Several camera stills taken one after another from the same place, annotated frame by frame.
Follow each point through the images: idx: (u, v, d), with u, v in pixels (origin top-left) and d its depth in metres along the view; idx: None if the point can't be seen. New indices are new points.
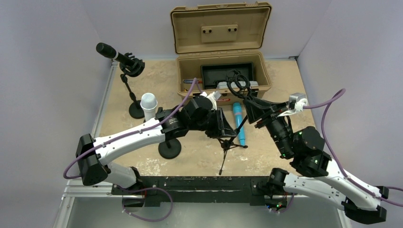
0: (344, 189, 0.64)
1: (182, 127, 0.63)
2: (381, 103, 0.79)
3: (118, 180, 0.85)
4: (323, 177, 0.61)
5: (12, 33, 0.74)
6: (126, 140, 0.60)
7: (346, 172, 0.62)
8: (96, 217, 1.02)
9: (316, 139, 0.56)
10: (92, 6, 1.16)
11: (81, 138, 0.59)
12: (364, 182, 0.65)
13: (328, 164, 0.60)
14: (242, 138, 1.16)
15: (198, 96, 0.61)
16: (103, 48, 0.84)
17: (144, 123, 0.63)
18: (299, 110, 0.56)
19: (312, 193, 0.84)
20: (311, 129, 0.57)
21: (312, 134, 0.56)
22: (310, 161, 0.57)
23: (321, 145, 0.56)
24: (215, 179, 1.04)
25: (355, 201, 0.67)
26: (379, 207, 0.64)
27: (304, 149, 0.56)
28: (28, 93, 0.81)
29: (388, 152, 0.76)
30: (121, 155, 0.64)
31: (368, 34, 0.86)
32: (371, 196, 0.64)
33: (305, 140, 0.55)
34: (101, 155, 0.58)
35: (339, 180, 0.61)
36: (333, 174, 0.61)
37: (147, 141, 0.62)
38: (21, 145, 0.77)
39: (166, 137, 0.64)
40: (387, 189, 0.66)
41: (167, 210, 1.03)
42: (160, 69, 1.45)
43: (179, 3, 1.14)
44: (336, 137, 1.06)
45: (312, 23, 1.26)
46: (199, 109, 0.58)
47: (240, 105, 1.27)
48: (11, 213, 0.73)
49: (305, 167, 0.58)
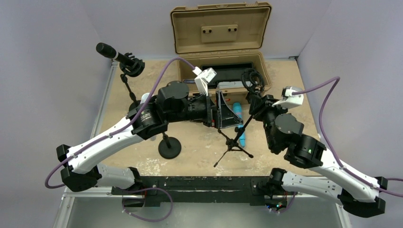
0: (341, 181, 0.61)
1: (158, 122, 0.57)
2: (381, 103, 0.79)
3: (115, 182, 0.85)
4: (318, 168, 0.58)
5: (13, 33, 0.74)
6: (98, 147, 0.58)
7: (341, 162, 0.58)
8: (95, 218, 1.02)
9: (292, 123, 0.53)
10: (92, 6, 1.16)
11: (55, 149, 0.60)
12: (361, 173, 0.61)
13: (321, 154, 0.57)
14: (242, 138, 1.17)
15: (169, 85, 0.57)
16: (103, 48, 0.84)
17: (116, 124, 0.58)
18: (290, 96, 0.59)
19: (306, 188, 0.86)
20: (286, 115, 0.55)
21: (288, 119, 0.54)
22: (301, 151, 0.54)
23: (299, 129, 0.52)
24: (215, 179, 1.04)
25: (354, 193, 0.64)
26: (378, 199, 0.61)
27: (281, 136, 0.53)
28: (28, 93, 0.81)
29: (387, 153, 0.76)
30: (100, 160, 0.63)
31: (368, 34, 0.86)
32: (369, 187, 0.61)
33: (278, 126, 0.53)
34: (74, 166, 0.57)
35: (334, 171, 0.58)
36: (328, 164, 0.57)
37: (120, 144, 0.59)
38: (21, 146, 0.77)
39: (141, 136, 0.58)
40: (385, 180, 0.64)
41: (167, 210, 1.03)
42: (160, 69, 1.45)
43: (179, 3, 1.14)
44: (336, 137, 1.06)
45: (312, 24, 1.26)
46: (170, 99, 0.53)
47: (240, 105, 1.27)
48: (11, 214, 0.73)
49: (293, 156, 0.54)
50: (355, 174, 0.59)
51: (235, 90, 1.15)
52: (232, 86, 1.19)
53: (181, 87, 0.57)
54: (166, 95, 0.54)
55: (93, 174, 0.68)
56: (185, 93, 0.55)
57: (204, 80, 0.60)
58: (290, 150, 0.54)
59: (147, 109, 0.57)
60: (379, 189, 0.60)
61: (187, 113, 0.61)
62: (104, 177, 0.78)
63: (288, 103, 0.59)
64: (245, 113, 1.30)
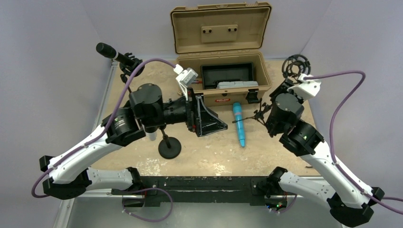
0: (330, 178, 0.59)
1: (133, 129, 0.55)
2: (381, 103, 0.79)
3: (110, 185, 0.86)
4: (309, 157, 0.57)
5: (12, 33, 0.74)
6: (75, 158, 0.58)
7: (337, 158, 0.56)
8: (95, 218, 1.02)
9: (291, 103, 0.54)
10: (92, 6, 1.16)
11: (39, 160, 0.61)
12: (354, 175, 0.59)
13: (317, 145, 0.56)
14: (242, 138, 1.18)
15: (139, 89, 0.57)
16: (103, 48, 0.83)
17: (91, 134, 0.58)
18: (304, 81, 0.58)
19: (300, 188, 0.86)
20: (289, 96, 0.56)
21: (288, 99, 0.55)
22: (297, 135, 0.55)
23: (297, 109, 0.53)
24: (214, 179, 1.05)
25: (342, 194, 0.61)
26: (366, 206, 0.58)
27: (278, 114, 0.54)
28: (28, 94, 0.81)
29: (386, 153, 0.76)
30: (82, 169, 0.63)
31: (368, 34, 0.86)
32: (359, 192, 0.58)
33: (277, 102, 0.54)
34: (54, 177, 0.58)
35: (326, 164, 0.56)
36: (321, 155, 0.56)
37: (98, 153, 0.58)
38: (21, 146, 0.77)
39: (117, 143, 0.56)
40: (382, 191, 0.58)
41: (167, 210, 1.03)
42: (160, 69, 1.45)
43: (179, 3, 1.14)
44: (336, 138, 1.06)
45: (312, 23, 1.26)
46: (140, 104, 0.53)
47: (240, 106, 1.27)
48: (10, 214, 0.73)
49: (287, 138, 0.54)
50: (347, 174, 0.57)
51: (235, 90, 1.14)
52: (232, 86, 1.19)
53: (152, 90, 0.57)
54: (136, 100, 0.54)
55: (82, 181, 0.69)
56: (157, 96, 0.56)
57: (182, 82, 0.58)
58: (286, 129, 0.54)
59: (120, 116, 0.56)
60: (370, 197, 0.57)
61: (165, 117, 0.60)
62: (95, 182, 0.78)
63: (300, 89, 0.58)
64: (245, 113, 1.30)
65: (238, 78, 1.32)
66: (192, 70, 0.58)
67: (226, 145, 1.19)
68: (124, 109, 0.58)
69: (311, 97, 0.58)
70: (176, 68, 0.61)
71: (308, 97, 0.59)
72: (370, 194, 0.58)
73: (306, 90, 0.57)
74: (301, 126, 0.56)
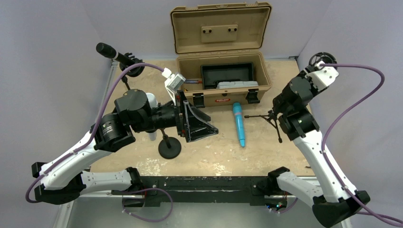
0: (316, 168, 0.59)
1: (122, 135, 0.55)
2: (381, 103, 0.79)
3: (108, 186, 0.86)
4: (298, 141, 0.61)
5: (13, 34, 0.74)
6: (64, 165, 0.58)
7: (326, 147, 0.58)
8: (95, 219, 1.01)
9: (303, 90, 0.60)
10: (92, 6, 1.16)
11: (32, 166, 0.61)
12: (340, 172, 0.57)
13: (311, 131, 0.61)
14: (242, 138, 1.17)
15: (125, 94, 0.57)
16: (103, 48, 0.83)
17: (81, 140, 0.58)
18: (322, 69, 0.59)
19: (292, 186, 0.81)
20: (304, 82, 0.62)
21: (302, 85, 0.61)
22: (295, 119, 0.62)
23: (306, 95, 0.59)
24: (214, 179, 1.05)
25: (324, 188, 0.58)
26: (342, 200, 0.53)
27: (288, 93, 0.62)
28: (28, 94, 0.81)
29: (386, 153, 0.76)
30: (73, 175, 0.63)
31: (368, 34, 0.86)
32: (340, 186, 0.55)
33: (292, 84, 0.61)
34: (45, 185, 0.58)
35: (313, 149, 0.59)
36: (310, 141, 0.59)
37: (87, 159, 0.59)
38: (21, 146, 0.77)
39: (107, 148, 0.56)
40: (368, 196, 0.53)
41: (167, 210, 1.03)
42: (160, 69, 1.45)
43: (179, 3, 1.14)
44: (336, 138, 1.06)
45: (312, 24, 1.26)
46: (126, 111, 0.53)
47: (240, 106, 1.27)
48: (10, 214, 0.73)
49: (285, 118, 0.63)
50: (332, 165, 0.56)
51: (235, 90, 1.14)
52: (232, 86, 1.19)
53: (137, 96, 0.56)
54: (121, 107, 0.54)
55: (76, 186, 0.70)
56: (142, 102, 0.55)
57: (169, 87, 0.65)
58: (287, 110, 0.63)
59: (109, 121, 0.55)
60: (350, 194, 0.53)
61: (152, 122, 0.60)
62: (90, 186, 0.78)
63: (315, 76, 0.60)
64: (245, 113, 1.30)
65: (238, 78, 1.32)
66: (179, 75, 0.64)
67: (226, 145, 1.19)
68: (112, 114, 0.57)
69: (324, 86, 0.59)
70: (164, 71, 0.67)
71: (320, 87, 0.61)
72: (352, 192, 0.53)
73: (320, 80, 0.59)
74: (302, 113, 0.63)
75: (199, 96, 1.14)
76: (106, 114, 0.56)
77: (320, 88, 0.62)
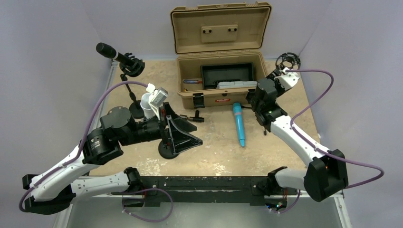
0: (291, 143, 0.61)
1: (109, 149, 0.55)
2: (380, 104, 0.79)
3: (102, 191, 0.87)
4: (273, 127, 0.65)
5: (13, 35, 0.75)
6: (52, 178, 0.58)
7: (294, 123, 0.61)
8: (94, 219, 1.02)
9: (270, 86, 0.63)
10: (92, 6, 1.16)
11: (23, 177, 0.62)
12: (313, 139, 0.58)
13: (280, 116, 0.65)
14: (242, 138, 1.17)
15: (110, 110, 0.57)
16: (103, 48, 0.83)
17: (69, 154, 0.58)
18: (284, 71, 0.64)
19: (290, 177, 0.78)
20: (271, 80, 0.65)
21: (269, 83, 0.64)
22: (267, 113, 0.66)
23: (272, 90, 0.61)
24: (215, 179, 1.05)
25: (304, 159, 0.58)
26: (316, 158, 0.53)
27: (258, 91, 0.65)
28: (28, 94, 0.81)
29: (385, 154, 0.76)
30: (64, 187, 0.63)
31: (368, 34, 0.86)
32: (313, 148, 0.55)
33: (259, 83, 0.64)
34: (35, 196, 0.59)
35: (283, 128, 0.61)
36: (280, 122, 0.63)
37: (76, 173, 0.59)
38: (21, 146, 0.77)
39: (95, 161, 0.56)
40: (338, 151, 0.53)
41: (167, 210, 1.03)
42: (160, 69, 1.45)
43: (179, 3, 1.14)
44: (336, 138, 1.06)
45: (312, 23, 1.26)
46: (111, 128, 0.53)
47: (240, 106, 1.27)
48: (10, 214, 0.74)
49: (259, 112, 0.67)
50: (302, 134, 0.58)
51: (235, 90, 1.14)
52: (232, 86, 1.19)
53: (122, 113, 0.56)
54: (106, 123, 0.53)
55: (67, 194, 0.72)
56: (125, 119, 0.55)
57: (152, 103, 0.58)
58: (259, 106, 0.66)
59: (97, 136, 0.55)
60: (323, 152, 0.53)
61: (138, 137, 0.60)
62: (81, 194, 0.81)
63: (280, 77, 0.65)
64: (245, 113, 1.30)
65: (238, 78, 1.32)
66: (161, 93, 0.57)
67: (226, 145, 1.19)
68: (100, 129, 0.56)
69: (289, 87, 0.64)
70: (148, 86, 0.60)
71: (286, 87, 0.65)
72: (324, 150, 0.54)
73: (286, 82, 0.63)
74: (273, 108, 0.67)
75: (199, 96, 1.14)
76: (95, 129, 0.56)
77: (287, 88, 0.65)
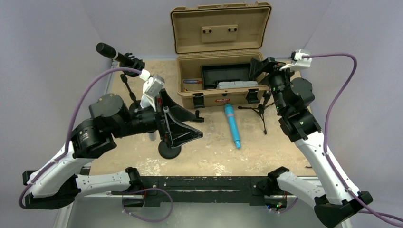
0: (318, 169, 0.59)
1: (100, 142, 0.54)
2: (379, 103, 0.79)
3: (105, 188, 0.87)
4: (302, 142, 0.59)
5: (13, 35, 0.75)
6: (48, 174, 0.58)
7: (328, 148, 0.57)
8: (94, 219, 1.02)
9: (306, 89, 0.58)
10: (91, 6, 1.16)
11: (23, 174, 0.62)
12: (344, 173, 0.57)
13: (313, 132, 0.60)
14: (237, 140, 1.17)
15: (101, 98, 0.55)
16: (103, 48, 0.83)
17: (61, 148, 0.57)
18: (298, 60, 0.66)
19: (294, 187, 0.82)
20: (305, 82, 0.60)
21: (304, 86, 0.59)
22: (296, 121, 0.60)
23: (309, 95, 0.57)
24: (215, 179, 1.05)
25: (326, 188, 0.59)
26: (345, 203, 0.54)
27: (289, 95, 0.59)
28: (28, 94, 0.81)
29: (385, 153, 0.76)
30: (62, 183, 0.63)
31: (368, 34, 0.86)
32: (344, 188, 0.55)
33: (292, 85, 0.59)
34: (34, 193, 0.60)
35: (315, 151, 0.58)
36: (312, 143, 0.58)
37: (70, 167, 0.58)
38: (21, 145, 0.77)
39: (87, 154, 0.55)
40: (370, 198, 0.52)
41: (167, 210, 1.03)
42: (160, 69, 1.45)
43: (179, 3, 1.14)
44: (335, 138, 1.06)
45: (312, 23, 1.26)
46: (100, 118, 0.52)
47: (231, 106, 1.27)
48: (10, 214, 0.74)
49: (287, 120, 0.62)
50: (335, 167, 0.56)
51: (235, 90, 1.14)
52: (232, 86, 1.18)
53: (114, 101, 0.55)
54: (96, 113, 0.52)
55: (71, 190, 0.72)
56: (117, 108, 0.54)
57: (148, 93, 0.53)
58: (289, 111, 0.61)
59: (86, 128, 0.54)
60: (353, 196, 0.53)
61: (131, 128, 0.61)
62: (85, 189, 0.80)
63: (296, 65, 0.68)
64: (237, 114, 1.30)
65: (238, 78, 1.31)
66: (156, 80, 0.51)
67: (225, 146, 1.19)
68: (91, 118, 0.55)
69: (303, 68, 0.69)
70: (140, 72, 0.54)
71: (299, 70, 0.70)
72: (355, 194, 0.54)
73: (301, 65, 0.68)
74: (303, 115, 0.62)
75: (199, 96, 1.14)
76: (85, 119, 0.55)
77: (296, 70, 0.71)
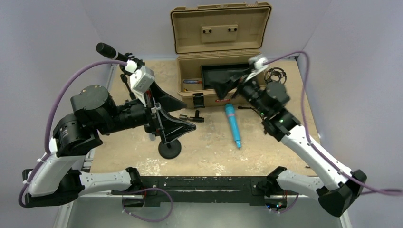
0: (309, 160, 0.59)
1: (84, 137, 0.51)
2: (379, 103, 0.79)
3: (106, 187, 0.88)
4: (286, 138, 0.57)
5: (14, 35, 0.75)
6: (40, 173, 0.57)
7: (311, 138, 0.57)
8: (94, 218, 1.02)
9: (281, 90, 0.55)
10: (91, 6, 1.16)
11: (23, 173, 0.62)
12: (332, 157, 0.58)
13: (293, 127, 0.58)
14: (237, 140, 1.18)
15: (83, 90, 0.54)
16: (103, 48, 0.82)
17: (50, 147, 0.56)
18: (260, 67, 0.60)
19: (296, 184, 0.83)
20: (277, 83, 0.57)
21: (279, 88, 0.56)
22: (278, 122, 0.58)
23: (285, 95, 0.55)
24: (215, 179, 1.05)
25: (321, 176, 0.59)
26: (342, 185, 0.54)
27: (266, 99, 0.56)
28: (28, 94, 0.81)
29: (385, 154, 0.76)
30: (59, 180, 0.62)
31: (368, 34, 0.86)
32: (336, 171, 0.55)
33: (268, 90, 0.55)
34: (32, 191, 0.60)
35: (301, 144, 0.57)
36: (297, 137, 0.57)
37: (60, 165, 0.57)
38: (20, 145, 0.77)
39: (73, 151, 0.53)
40: (363, 175, 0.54)
41: (167, 210, 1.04)
42: (160, 69, 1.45)
43: (179, 3, 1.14)
44: (335, 138, 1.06)
45: (312, 23, 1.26)
46: (82, 110, 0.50)
47: (233, 107, 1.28)
48: (10, 214, 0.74)
49: (270, 123, 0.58)
50: (323, 154, 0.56)
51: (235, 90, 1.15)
52: None
53: (98, 93, 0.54)
54: (78, 106, 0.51)
55: (74, 187, 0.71)
56: (102, 100, 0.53)
57: (137, 88, 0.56)
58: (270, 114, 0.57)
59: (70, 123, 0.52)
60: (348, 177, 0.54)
61: (118, 123, 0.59)
62: (89, 186, 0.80)
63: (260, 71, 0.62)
64: (238, 114, 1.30)
65: None
66: (144, 73, 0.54)
67: (225, 146, 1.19)
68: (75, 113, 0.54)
69: None
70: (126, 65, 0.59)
71: None
72: (348, 174, 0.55)
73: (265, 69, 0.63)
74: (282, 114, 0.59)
75: (199, 96, 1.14)
76: (68, 115, 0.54)
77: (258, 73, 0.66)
